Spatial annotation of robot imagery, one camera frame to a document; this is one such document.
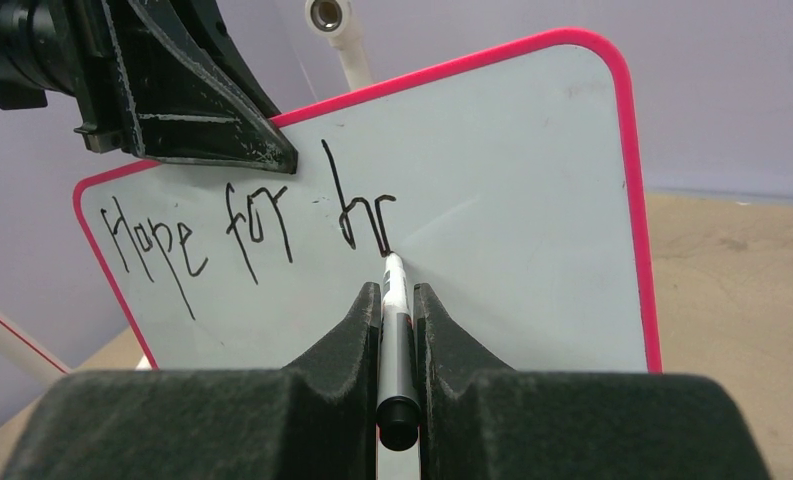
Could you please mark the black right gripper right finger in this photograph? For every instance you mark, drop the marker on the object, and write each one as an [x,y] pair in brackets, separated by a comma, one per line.
[484,419]

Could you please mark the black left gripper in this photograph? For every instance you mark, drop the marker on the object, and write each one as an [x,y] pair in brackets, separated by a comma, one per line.
[175,89]

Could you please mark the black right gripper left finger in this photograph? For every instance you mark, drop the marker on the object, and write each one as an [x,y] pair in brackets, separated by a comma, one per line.
[311,419]

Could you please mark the black whiteboard marker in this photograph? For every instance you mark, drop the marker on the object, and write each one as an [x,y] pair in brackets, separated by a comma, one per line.
[398,412]

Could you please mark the pink framed whiteboard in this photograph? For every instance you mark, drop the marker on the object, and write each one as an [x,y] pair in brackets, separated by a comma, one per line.
[509,180]

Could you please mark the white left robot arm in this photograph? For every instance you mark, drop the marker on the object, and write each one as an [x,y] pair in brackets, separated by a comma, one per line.
[160,80]

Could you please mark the white pvc pipe stand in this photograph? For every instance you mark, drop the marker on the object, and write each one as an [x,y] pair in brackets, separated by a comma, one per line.
[338,23]

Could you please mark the white diagonal pole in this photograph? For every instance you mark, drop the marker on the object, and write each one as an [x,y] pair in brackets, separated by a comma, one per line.
[28,354]

